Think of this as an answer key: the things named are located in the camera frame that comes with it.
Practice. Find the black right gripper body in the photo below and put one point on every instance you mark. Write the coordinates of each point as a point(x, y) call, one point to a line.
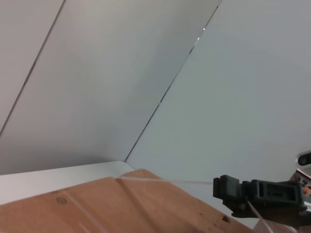
point(279, 201)

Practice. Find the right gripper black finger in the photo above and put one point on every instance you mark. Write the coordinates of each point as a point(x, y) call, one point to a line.
point(239, 210)
point(226, 188)

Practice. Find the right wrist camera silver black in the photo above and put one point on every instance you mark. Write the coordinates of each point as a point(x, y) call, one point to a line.
point(304, 159)

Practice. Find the brown cardboard box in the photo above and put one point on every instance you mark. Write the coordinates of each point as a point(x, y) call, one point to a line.
point(121, 206)

